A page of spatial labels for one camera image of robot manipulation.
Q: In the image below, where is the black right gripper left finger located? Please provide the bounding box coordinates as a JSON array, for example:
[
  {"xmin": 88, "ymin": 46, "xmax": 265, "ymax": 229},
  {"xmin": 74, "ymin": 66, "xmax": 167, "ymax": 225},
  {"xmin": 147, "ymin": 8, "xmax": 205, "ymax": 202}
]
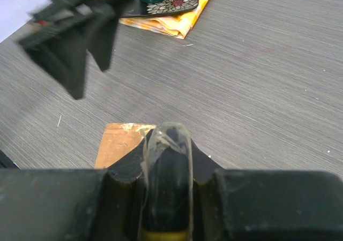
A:
[{"xmin": 1, "ymin": 143, "xmax": 143, "ymax": 240}]

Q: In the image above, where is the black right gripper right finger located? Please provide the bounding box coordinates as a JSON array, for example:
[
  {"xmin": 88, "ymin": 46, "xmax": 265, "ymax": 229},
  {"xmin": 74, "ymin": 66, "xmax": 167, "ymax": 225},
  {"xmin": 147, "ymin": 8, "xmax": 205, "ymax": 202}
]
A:
[{"xmin": 192, "ymin": 145, "xmax": 342, "ymax": 240}]

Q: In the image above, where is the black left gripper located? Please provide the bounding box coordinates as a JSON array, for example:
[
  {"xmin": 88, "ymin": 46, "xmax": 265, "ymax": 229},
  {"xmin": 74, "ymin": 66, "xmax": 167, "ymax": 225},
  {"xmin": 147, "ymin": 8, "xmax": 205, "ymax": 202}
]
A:
[{"xmin": 18, "ymin": 0, "xmax": 134, "ymax": 100}]

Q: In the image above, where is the yellow utility knife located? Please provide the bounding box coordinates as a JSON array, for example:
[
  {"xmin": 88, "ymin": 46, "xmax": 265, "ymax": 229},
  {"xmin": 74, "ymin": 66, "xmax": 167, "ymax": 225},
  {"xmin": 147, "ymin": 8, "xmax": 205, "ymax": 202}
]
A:
[{"xmin": 138, "ymin": 122, "xmax": 193, "ymax": 240}]

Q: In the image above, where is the brown cardboard express box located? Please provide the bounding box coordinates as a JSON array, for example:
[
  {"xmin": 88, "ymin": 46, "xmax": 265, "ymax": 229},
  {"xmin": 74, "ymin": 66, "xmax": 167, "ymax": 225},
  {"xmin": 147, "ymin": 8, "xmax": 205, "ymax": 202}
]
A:
[{"xmin": 94, "ymin": 123, "xmax": 156, "ymax": 169}]

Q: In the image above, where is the orange checkered cloth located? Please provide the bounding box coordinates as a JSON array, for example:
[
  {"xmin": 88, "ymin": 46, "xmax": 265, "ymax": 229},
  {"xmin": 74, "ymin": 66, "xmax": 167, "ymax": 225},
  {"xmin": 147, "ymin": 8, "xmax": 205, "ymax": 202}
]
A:
[{"xmin": 120, "ymin": 0, "xmax": 209, "ymax": 39}]

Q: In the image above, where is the black patterned tray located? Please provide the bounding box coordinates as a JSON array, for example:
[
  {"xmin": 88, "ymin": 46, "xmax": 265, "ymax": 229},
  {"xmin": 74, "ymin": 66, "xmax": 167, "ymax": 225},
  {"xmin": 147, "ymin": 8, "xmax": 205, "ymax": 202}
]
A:
[{"xmin": 123, "ymin": 0, "xmax": 199, "ymax": 18}]

